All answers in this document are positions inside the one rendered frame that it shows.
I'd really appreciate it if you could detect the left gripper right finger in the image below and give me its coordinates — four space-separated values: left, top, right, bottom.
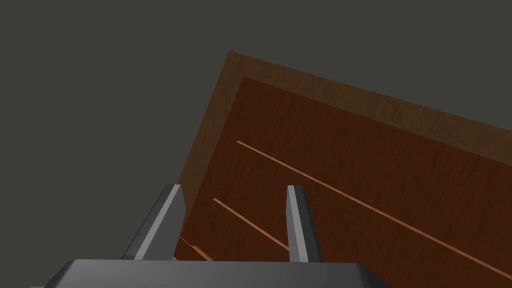
285 184 324 264

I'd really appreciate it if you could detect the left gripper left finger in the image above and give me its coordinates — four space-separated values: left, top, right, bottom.
121 183 187 262

